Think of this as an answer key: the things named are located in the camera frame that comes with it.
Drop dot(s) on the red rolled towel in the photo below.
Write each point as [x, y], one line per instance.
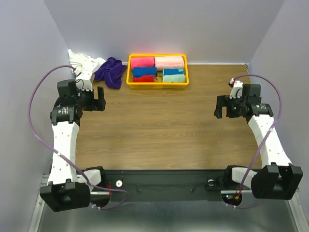
[144, 79]

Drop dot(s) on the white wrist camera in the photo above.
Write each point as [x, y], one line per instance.
[84, 76]
[236, 91]

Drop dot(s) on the light pink rolled towel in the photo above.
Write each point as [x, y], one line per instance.
[169, 62]

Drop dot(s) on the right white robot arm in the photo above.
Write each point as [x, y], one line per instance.
[278, 178]

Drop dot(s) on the white crumpled towel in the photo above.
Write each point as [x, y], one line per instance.
[81, 62]

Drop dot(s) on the hot pink rolled towel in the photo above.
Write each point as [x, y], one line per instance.
[142, 62]

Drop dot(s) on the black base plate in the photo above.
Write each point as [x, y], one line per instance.
[168, 185]

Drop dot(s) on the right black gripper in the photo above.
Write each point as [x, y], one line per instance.
[225, 100]

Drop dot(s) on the purple towel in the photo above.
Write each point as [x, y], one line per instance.
[111, 73]

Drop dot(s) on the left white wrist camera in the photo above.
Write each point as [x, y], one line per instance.
[84, 76]

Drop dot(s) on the teal mint rolled towel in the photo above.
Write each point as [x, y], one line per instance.
[173, 76]

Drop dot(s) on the blue rolled towel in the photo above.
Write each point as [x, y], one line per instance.
[143, 71]

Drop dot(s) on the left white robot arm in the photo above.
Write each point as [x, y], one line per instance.
[65, 189]

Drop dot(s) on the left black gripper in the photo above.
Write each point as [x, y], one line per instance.
[96, 104]

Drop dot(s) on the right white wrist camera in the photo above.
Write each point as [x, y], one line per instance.
[236, 91]

